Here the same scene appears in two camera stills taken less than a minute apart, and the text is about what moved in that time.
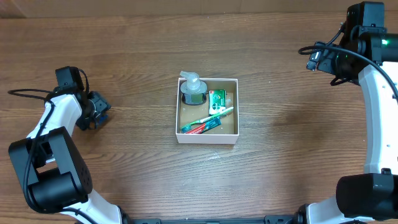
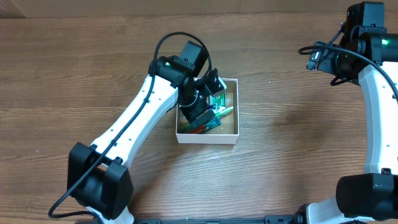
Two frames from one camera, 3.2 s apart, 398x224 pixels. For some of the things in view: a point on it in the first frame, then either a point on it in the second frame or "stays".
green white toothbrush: x=188 y=126 stays
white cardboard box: x=207 y=111 stays
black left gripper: x=103 y=104 -> x=193 y=112
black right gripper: x=329 y=57 stays
